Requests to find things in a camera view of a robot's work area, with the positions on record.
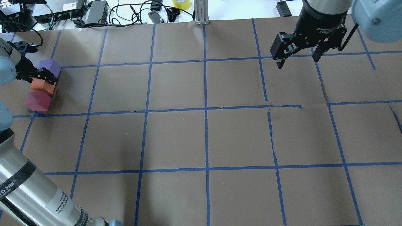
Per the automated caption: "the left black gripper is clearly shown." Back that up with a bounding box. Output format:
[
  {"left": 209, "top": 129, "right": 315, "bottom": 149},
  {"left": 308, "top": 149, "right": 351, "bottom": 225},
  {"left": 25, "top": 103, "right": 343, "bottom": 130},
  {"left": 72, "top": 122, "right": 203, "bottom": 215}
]
[{"left": 15, "top": 56, "right": 58, "bottom": 85}]

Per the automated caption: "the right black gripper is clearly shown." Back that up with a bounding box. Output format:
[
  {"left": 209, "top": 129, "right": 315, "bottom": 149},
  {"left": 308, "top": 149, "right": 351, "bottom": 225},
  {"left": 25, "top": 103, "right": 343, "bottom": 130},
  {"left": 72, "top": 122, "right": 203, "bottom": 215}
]
[{"left": 270, "top": 0, "right": 349, "bottom": 69}]

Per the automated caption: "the orange foam cube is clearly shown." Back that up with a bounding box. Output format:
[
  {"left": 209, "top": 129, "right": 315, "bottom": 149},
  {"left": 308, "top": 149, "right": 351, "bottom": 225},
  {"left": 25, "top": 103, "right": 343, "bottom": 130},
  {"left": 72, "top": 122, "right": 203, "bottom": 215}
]
[{"left": 30, "top": 78, "right": 57, "bottom": 96}]

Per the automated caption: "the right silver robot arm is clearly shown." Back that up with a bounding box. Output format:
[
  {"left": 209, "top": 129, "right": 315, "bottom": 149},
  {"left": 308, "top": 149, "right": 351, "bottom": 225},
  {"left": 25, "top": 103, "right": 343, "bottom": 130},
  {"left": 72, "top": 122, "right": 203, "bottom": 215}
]
[{"left": 270, "top": 0, "right": 402, "bottom": 69}]

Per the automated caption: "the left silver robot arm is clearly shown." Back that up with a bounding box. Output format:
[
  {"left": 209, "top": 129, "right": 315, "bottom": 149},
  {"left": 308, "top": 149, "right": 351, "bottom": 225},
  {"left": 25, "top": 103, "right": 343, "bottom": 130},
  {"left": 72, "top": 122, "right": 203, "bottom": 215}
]
[{"left": 0, "top": 40, "right": 122, "bottom": 226}]

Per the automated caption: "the purple foam cube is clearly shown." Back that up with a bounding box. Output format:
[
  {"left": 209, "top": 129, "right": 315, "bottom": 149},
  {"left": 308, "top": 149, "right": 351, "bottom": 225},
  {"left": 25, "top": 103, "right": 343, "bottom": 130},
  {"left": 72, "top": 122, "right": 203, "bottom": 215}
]
[{"left": 38, "top": 60, "right": 61, "bottom": 79}]

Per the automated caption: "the pink foam cube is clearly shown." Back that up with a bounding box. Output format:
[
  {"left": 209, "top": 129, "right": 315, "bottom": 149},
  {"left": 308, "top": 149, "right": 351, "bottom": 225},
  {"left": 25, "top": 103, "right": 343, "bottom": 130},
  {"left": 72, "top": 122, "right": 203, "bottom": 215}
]
[{"left": 24, "top": 91, "right": 52, "bottom": 111}]

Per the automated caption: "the black power adapter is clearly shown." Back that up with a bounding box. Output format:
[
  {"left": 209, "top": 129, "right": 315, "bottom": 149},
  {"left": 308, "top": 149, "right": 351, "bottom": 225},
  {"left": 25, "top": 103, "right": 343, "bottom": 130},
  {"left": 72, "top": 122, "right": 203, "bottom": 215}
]
[{"left": 85, "top": 0, "right": 109, "bottom": 24}]

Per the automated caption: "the yellow tape roll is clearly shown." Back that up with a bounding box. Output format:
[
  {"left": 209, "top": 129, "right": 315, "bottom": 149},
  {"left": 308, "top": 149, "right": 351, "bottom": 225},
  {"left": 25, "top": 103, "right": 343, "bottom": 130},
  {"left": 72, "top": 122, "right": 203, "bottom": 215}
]
[{"left": 172, "top": 0, "right": 192, "bottom": 10}]

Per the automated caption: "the aluminium frame post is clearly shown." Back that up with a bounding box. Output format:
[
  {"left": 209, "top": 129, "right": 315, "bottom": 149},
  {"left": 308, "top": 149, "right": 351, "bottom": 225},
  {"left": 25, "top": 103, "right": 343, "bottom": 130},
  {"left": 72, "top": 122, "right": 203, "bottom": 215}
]
[{"left": 194, "top": 0, "right": 210, "bottom": 25}]

